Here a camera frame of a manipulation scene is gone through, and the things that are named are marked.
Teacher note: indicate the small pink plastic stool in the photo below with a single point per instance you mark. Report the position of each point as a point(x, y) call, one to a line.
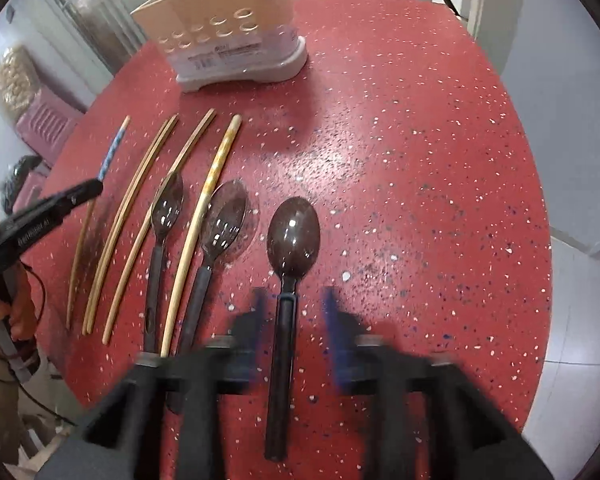
point(27, 187)

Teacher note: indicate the yellow patterned wooden chopstick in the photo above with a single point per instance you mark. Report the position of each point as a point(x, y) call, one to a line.
point(220, 157)

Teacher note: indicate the bag of beige nuts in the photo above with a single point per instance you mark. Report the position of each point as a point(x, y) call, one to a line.
point(11, 80)

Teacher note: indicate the blue patterned wooden chopstick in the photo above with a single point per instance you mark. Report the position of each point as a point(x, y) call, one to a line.
point(116, 145)

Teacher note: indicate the glass door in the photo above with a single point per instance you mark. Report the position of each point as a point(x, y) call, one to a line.
point(92, 15)

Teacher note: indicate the plain wooden chopstick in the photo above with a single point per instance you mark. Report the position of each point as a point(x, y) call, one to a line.
point(156, 141)
point(172, 129)
point(192, 139)

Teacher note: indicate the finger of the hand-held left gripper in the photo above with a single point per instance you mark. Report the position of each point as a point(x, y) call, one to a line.
point(77, 194)

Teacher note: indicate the person's left hand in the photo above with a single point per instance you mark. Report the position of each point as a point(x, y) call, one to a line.
point(22, 310)

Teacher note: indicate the dark plastic bag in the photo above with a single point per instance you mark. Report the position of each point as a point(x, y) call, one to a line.
point(19, 175)

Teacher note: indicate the large pink plastic stool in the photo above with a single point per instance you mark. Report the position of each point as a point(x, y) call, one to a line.
point(47, 122)

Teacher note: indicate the beige utensil holder white base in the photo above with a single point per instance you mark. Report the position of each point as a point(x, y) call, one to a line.
point(230, 60)

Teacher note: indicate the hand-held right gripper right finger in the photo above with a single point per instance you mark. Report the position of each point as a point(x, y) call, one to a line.
point(337, 345)

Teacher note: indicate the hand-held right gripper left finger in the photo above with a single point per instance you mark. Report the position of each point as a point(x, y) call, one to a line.
point(247, 342)

